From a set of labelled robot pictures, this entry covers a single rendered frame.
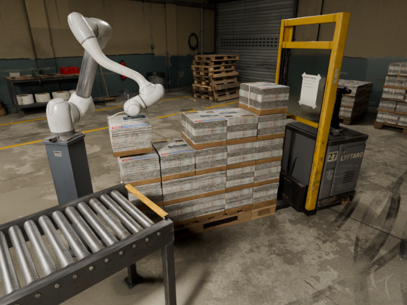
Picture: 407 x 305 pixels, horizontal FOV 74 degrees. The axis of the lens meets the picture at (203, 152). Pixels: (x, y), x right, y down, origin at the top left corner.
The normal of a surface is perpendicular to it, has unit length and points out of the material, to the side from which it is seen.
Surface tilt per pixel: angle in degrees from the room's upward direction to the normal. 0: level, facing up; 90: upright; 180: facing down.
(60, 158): 90
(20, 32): 90
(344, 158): 90
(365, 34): 90
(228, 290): 0
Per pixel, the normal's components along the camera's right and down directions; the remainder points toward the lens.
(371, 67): -0.75, 0.25
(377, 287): 0.00, -0.93
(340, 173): 0.37, 0.35
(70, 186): -0.22, 0.36
